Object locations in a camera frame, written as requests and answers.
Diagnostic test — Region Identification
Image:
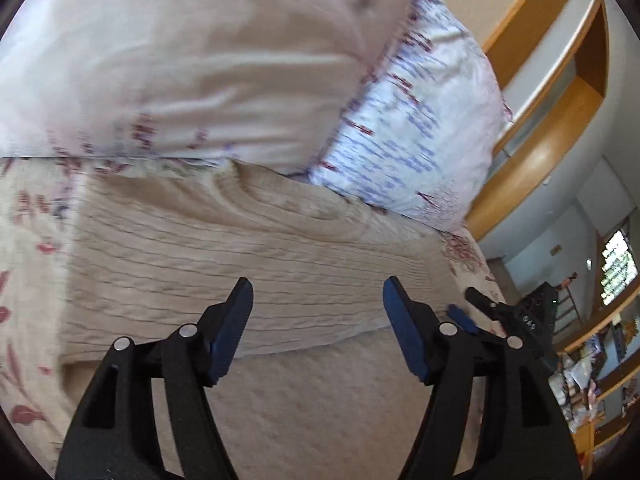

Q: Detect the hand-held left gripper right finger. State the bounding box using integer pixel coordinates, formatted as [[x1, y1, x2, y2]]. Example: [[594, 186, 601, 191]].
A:
[[382, 276, 584, 480]]

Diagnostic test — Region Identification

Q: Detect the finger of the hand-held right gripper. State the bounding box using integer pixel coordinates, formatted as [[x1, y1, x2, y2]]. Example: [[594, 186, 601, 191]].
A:
[[446, 303, 480, 336], [465, 287, 502, 320]]

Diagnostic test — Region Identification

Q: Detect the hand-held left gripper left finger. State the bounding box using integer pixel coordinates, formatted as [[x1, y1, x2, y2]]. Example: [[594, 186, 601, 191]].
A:
[[55, 277, 254, 480]]

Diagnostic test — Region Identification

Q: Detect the beige cable knit sweater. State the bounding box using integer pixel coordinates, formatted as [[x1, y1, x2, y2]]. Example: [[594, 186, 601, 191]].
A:
[[61, 161, 458, 365]]

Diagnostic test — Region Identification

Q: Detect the dark wooden chair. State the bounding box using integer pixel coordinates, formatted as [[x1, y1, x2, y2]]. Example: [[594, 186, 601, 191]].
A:
[[554, 272, 585, 337]]

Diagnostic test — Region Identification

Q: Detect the cluttered wooden shelf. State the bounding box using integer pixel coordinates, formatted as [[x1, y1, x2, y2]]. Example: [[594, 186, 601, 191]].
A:
[[547, 305, 640, 473]]

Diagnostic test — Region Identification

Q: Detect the window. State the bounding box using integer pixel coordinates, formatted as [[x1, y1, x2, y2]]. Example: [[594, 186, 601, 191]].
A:
[[599, 229, 640, 307]]

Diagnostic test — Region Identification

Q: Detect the beige fleece blanket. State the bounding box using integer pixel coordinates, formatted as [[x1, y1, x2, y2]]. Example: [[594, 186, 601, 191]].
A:
[[62, 322, 506, 480]]

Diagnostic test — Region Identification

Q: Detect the white blue printed pillow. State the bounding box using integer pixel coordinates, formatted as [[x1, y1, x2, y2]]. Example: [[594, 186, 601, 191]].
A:
[[307, 0, 513, 233]]

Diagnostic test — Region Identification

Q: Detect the floral bed sheet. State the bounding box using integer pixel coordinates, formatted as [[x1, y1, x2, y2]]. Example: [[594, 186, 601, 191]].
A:
[[0, 155, 101, 476]]

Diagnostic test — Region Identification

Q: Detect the pink pillow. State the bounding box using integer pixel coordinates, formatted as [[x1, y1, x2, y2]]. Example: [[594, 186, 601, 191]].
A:
[[0, 0, 418, 176]]

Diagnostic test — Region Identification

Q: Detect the wooden wall alcove frame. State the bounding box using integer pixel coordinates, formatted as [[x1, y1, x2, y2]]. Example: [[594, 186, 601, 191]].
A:
[[464, 0, 612, 242]]

